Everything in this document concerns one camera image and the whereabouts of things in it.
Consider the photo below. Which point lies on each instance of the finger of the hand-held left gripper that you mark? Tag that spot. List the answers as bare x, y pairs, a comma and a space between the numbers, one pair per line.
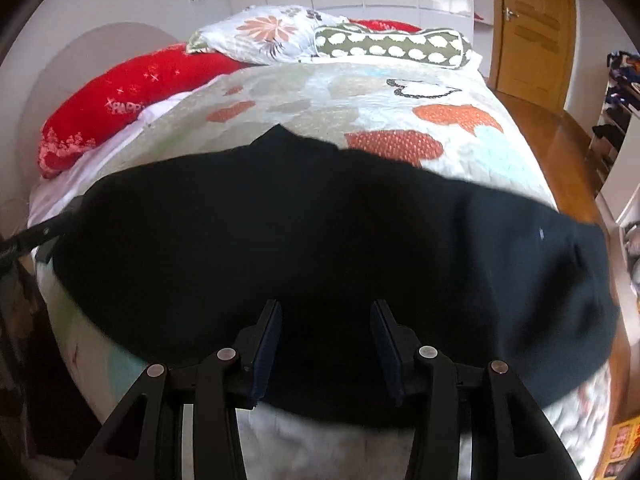
30, 235

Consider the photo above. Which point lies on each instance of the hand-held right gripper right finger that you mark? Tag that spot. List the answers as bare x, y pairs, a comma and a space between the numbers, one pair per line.
387, 355

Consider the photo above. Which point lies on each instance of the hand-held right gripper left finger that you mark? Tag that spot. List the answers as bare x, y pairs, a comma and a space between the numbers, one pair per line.
267, 355

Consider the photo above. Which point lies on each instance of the black pants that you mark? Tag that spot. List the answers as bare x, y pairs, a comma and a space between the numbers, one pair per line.
320, 235

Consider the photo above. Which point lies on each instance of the white bed sheet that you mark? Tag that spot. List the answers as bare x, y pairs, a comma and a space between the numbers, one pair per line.
80, 170

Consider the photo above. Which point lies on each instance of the long red pillow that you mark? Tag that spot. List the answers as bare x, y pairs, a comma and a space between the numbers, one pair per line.
115, 95

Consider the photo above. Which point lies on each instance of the rounded beige headboard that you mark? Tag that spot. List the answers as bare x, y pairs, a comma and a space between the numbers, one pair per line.
65, 60

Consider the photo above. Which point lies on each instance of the orange printed box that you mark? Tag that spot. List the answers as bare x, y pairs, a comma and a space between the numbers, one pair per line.
622, 447

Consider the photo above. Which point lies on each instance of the heart printed quilt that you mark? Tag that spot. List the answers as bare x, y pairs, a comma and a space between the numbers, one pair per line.
325, 100

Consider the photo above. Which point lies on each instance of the green dotted bolster pillow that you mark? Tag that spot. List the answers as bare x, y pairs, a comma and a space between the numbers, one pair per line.
390, 45

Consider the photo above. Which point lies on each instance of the white floral pillow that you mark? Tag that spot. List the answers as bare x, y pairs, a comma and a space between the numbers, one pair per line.
265, 30

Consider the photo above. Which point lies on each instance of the small red pillow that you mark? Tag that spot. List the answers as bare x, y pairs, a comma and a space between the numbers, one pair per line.
385, 25

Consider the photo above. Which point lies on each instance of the white shelf with clothes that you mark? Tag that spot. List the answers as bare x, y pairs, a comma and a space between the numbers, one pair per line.
615, 105

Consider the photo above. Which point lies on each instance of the wooden door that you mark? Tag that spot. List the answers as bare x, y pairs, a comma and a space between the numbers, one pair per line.
535, 35

